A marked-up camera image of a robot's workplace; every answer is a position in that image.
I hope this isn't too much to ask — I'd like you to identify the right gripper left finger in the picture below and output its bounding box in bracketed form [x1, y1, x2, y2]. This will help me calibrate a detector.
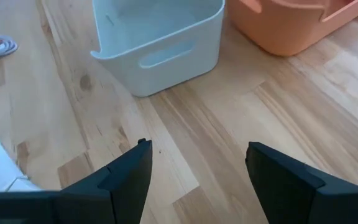
[54, 138, 154, 224]

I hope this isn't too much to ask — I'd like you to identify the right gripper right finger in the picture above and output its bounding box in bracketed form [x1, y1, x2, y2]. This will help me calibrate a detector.
[245, 141, 358, 224]

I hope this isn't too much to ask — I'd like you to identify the grey plastic bin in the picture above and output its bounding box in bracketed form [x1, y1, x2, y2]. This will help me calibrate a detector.
[90, 0, 226, 98]

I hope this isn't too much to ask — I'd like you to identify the orange plastic bin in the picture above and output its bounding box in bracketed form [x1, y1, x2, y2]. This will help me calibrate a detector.
[225, 0, 358, 57]

